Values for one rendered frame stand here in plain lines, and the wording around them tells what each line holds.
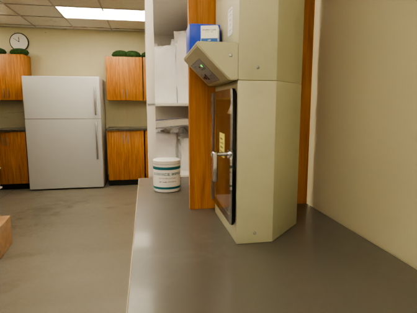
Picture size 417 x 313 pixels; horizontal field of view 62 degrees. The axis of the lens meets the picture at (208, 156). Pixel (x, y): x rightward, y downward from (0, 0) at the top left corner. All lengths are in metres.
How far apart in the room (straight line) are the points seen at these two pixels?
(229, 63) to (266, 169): 0.31
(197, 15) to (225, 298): 0.97
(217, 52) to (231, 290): 0.60
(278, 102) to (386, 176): 0.38
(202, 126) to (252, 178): 0.40
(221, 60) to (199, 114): 0.40
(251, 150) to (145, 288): 0.46
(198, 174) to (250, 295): 0.66
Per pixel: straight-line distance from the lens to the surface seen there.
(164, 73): 2.36
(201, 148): 1.34
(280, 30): 1.04
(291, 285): 0.85
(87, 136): 5.91
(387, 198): 1.14
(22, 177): 6.38
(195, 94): 1.32
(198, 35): 1.18
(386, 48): 1.16
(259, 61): 1.00
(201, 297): 0.79
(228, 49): 0.98
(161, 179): 1.63
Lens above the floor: 1.34
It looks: 8 degrees down
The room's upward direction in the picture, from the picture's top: straight up
